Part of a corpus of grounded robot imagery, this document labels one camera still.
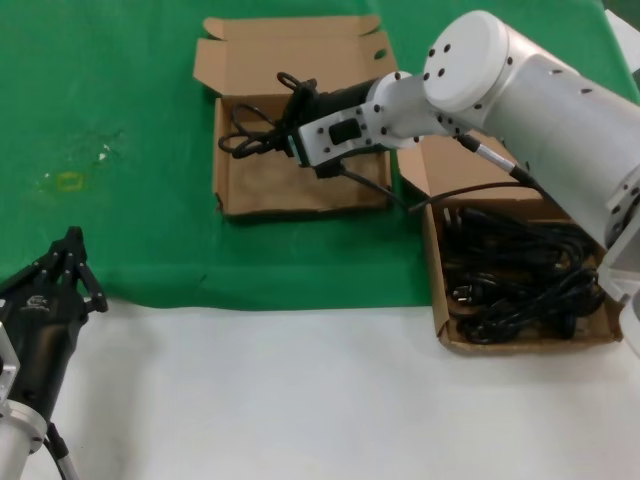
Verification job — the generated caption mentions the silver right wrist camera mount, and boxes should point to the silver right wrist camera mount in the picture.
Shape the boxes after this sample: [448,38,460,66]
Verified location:
[296,102,389,180]

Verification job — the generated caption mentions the white paper sheet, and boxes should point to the white paper sheet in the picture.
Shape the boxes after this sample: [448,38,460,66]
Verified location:
[602,8,640,66]

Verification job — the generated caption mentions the yellow tape square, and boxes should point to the yellow tape square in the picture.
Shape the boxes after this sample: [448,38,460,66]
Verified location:
[55,172,84,194]

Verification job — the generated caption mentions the silver tipped right connector cable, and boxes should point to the silver tipped right connector cable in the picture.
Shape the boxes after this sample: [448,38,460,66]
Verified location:
[457,132,556,201]

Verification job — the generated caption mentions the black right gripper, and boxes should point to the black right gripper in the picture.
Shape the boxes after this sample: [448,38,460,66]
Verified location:
[277,78,382,159]

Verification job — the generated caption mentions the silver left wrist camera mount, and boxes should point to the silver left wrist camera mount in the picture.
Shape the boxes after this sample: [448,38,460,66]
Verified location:
[0,319,22,401]

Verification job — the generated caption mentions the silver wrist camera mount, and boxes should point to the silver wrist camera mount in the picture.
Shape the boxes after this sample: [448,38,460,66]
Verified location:
[0,319,22,401]
[296,102,389,180]

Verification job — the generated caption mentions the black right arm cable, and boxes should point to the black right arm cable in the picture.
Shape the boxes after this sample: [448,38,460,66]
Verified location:
[339,167,544,214]

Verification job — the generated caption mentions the open cardboard box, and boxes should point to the open cardboard box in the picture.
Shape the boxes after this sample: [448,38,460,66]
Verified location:
[397,132,626,357]
[192,14,401,218]

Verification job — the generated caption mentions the green table cloth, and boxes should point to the green table cloth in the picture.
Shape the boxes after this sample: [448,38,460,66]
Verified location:
[0,0,640,314]

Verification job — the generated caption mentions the black power cable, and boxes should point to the black power cable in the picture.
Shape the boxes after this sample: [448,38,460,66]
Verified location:
[457,309,581,346]
[218,71,321,160]
[439,207,501,271]
[447,269,609,321]
[464,212,601,281]

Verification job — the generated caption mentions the left arm connector cable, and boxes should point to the left arm connector cable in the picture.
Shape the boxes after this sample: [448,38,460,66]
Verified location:
[42,422,79,480]

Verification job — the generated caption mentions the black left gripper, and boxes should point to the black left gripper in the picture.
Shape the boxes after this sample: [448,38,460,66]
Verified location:
[0,225,109,419]

